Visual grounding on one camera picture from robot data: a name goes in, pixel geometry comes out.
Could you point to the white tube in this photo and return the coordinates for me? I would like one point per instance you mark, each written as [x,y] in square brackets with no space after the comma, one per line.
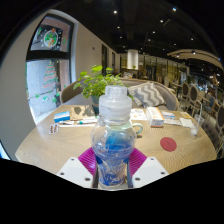
[78,122]

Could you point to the yellow card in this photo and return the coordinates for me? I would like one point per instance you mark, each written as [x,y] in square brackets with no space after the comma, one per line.
[185,115]

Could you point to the grey curved sofa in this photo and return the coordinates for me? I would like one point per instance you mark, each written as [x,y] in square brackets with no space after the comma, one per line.
[168,95]

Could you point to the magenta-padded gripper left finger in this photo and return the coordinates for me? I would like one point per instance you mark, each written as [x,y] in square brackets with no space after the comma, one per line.
[76,171]

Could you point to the white drinking straw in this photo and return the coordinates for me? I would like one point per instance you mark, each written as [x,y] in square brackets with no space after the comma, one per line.
[200,111]

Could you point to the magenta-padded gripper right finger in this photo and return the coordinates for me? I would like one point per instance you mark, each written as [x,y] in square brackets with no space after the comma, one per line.
[148,171]

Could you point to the brown cardboard stand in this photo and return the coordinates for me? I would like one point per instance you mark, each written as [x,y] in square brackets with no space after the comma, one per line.
[80,112]

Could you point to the grey white chevron cushion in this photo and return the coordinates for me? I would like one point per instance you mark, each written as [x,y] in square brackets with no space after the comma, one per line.
[146,95]

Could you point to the white paper napkin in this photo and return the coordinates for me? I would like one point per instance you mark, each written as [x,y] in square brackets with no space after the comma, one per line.
[186,122]

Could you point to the group of ceiling lights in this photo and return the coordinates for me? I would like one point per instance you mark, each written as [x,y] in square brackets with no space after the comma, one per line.
[153,32]

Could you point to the green potted plant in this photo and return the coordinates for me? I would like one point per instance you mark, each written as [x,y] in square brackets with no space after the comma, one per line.
[96,81]

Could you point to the white tissue packet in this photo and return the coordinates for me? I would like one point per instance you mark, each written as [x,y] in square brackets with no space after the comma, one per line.
[168,115]

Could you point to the blister pill pack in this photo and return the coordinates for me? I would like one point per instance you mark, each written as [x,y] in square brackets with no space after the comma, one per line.
[54,129]

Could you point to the flat round red coaster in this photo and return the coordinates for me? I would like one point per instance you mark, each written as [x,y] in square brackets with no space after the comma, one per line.
[168,144]

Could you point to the clear blue-labelled water bottle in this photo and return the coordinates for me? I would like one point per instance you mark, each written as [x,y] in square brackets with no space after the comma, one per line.
[113,146]

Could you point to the white orange carton box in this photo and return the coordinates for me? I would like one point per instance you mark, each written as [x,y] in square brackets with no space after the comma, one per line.
[155,116]

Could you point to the group of dining chairs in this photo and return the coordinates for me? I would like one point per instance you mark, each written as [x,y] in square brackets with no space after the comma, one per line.
[193,95]

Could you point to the white printed paper sheet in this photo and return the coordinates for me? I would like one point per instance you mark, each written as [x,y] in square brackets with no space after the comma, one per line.
[172,122]

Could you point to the blue white small box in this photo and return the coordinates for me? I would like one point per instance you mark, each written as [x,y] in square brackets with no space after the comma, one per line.
[62,116]

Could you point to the black-framed decorated window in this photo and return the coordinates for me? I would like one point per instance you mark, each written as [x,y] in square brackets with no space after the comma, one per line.
[46,76]

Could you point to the white round column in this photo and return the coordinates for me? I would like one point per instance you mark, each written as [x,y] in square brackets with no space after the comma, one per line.
[132,59]

